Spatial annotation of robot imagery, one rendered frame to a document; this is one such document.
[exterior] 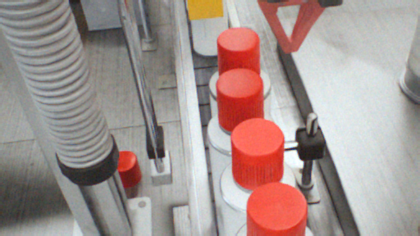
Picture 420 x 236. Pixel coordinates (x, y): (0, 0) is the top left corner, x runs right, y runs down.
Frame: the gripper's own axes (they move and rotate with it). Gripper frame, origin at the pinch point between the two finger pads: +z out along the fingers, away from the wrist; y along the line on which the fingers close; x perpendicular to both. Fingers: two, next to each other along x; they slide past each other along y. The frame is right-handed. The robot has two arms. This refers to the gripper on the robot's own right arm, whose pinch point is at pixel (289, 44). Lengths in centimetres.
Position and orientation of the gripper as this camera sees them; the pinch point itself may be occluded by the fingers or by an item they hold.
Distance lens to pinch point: 48.3
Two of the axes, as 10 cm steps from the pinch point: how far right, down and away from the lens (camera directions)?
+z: 0.4, 7.0, 7.1
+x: -9.8, 1.6, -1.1
